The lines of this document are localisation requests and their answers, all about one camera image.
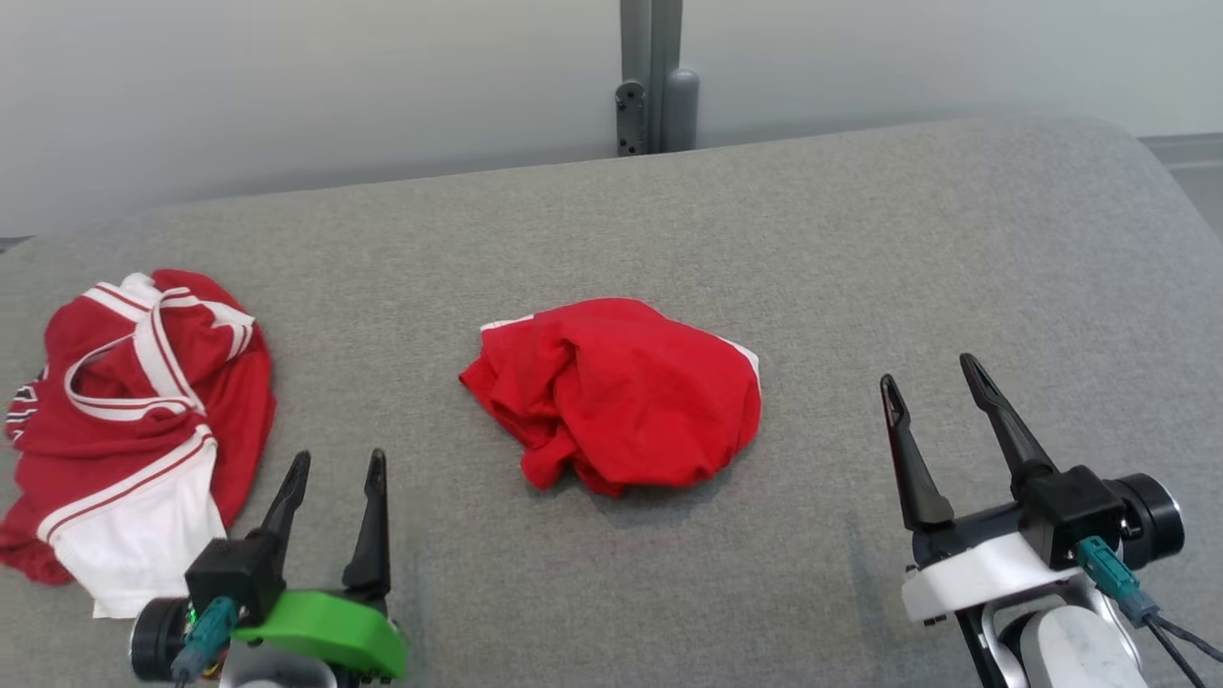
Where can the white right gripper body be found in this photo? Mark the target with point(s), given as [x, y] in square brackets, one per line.
[984, 573]

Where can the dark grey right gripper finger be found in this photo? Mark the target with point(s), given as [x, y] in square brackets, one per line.
[1008, 430]
[912, 468]

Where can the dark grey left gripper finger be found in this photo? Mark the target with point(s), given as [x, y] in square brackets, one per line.
[371, 545]
[287, 506]

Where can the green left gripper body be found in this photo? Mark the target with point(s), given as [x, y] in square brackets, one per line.
[334, 631]

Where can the red Bulls jersey white trim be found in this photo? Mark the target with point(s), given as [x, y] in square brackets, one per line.
[225, 401]

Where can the red shorts white side stripe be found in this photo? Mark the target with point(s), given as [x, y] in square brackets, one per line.
[631, 401]

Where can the grey fabric sofa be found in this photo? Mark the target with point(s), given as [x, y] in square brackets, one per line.
[860, 287]

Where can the grey round cylinder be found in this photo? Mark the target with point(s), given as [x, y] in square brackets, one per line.
[680, 110]

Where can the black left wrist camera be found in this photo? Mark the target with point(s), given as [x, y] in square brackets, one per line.
[234, 573]

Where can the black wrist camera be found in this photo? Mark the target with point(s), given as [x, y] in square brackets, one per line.
[1070, 511]
[234, 573]

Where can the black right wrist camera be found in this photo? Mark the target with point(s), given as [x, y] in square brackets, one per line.
[1070, 511]

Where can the dark grey hinge bracket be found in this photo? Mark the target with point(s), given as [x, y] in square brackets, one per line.
[631, 119]

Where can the grey metal post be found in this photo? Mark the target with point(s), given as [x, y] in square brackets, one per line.
[652, 48]

